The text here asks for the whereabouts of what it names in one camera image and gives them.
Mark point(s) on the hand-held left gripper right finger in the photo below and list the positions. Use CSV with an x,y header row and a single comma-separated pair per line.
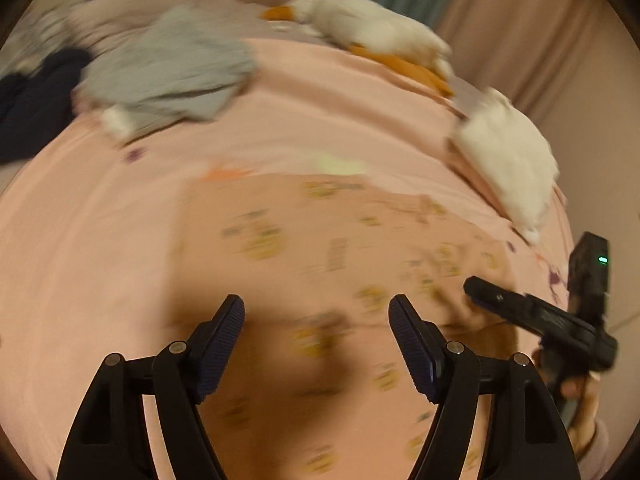
x,y
410,345

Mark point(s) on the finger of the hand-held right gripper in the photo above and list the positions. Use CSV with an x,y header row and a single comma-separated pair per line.
x,y
500,302

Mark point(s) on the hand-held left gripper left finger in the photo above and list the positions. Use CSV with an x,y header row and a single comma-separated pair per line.
x,y
225,340

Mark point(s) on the pink cartoon print garment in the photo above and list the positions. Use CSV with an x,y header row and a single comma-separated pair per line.
x,y
325,270

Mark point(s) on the person's right forearm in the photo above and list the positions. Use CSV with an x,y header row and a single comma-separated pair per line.
x,y
597,440

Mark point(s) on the person's right hand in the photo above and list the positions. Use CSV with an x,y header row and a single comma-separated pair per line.
x,y
585,410

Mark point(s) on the white fluffy garment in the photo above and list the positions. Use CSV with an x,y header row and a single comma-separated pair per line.
x,y
510,160

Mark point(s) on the pink animal print bedsheet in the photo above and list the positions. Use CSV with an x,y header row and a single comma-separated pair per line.
x,y
125,235

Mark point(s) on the pale lavender cloth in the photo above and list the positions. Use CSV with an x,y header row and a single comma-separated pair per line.
x,y
470,97

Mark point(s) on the grey garment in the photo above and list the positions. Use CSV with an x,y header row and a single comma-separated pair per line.
x,y
165,65

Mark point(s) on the dark navy garment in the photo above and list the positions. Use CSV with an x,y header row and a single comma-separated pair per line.
x,y
35,100

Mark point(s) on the white plush goose toy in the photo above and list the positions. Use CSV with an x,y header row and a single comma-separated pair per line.
x,y
370,25

